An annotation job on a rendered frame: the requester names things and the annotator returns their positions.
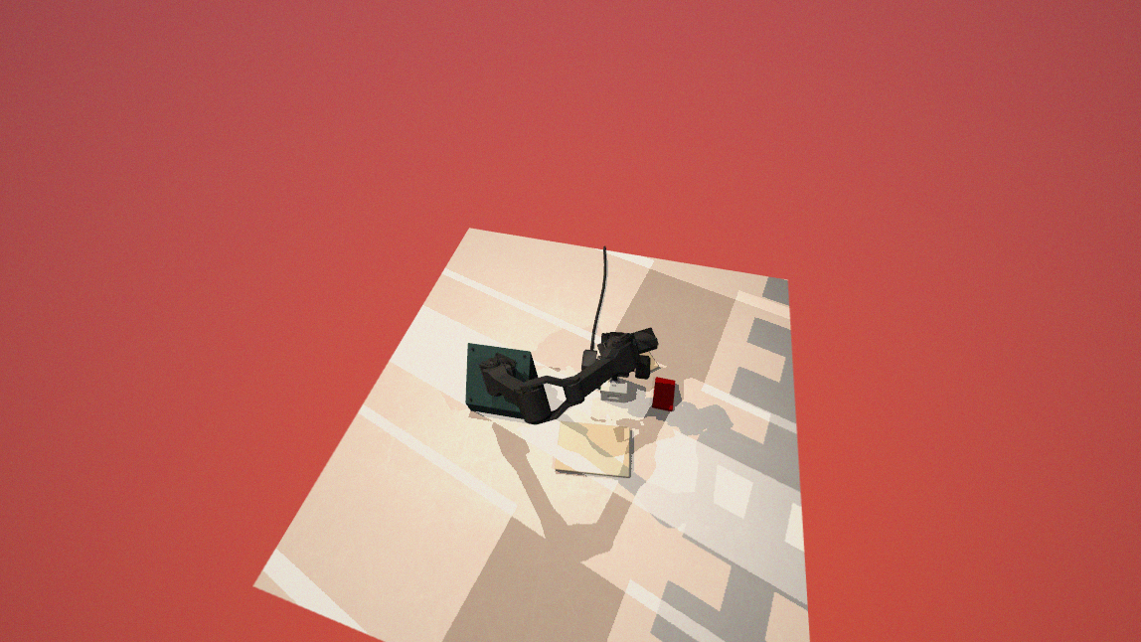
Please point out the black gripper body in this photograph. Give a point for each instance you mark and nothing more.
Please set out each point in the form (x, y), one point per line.
(642, 371)

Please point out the beige flat square slab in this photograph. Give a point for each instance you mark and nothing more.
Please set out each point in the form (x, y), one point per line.
(593, 449)

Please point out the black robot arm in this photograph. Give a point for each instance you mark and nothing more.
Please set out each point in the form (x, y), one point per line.
(619, 355)

